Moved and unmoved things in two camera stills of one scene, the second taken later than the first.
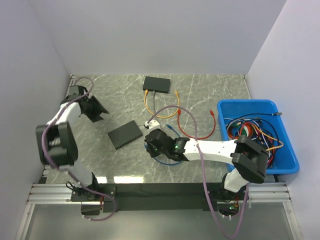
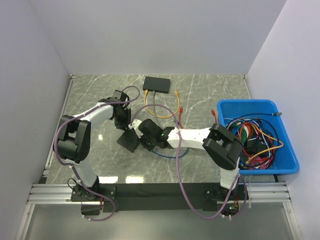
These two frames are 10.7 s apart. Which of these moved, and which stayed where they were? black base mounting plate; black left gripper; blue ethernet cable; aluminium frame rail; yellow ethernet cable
Moved: blue ethernet cable; black left gripper
Stayed: yellow ethernet cable; aluminium frame rail; black base mounting plate
